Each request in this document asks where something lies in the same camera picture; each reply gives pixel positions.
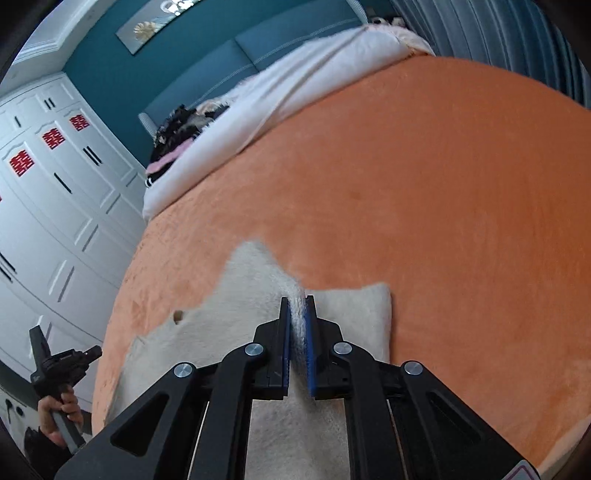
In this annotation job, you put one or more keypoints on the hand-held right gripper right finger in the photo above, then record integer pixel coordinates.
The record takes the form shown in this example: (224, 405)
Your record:
(311, 341)

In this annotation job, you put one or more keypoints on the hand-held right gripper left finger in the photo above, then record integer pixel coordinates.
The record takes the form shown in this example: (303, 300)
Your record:
(286, 341)

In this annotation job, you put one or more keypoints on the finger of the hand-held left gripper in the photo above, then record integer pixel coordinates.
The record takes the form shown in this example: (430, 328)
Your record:
(87, 355)
(39, 344)

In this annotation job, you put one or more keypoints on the grey towel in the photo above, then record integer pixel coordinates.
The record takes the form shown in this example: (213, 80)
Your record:
(249, 286)

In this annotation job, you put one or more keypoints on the person's left forearm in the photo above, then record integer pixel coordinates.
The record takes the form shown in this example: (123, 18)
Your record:
(44, 450)

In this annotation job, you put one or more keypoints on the pile of dark clothes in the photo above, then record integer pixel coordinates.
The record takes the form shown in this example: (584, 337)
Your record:
(178, 129)

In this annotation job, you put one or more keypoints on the person's left hand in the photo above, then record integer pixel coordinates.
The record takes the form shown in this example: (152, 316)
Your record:
(69, 410)

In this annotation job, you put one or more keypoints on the red paper decoration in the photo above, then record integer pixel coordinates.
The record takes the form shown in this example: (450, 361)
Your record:
(53, 137)
(79, 122)
(21, 164)

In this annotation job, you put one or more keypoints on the orange fleece blanket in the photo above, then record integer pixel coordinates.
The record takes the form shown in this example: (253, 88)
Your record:
(438, 207)

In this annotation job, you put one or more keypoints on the white duvet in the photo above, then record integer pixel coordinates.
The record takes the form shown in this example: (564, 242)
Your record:
(295, 97)

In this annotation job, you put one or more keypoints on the blue padded headboard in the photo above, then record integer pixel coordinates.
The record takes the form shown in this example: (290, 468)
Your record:
(217, 74)

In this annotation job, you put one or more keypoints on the grey striped curtain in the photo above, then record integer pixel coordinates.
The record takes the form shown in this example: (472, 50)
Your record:
(498, 32)

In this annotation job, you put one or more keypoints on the framed wall picture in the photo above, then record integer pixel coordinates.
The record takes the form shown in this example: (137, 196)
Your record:
(152, 25)

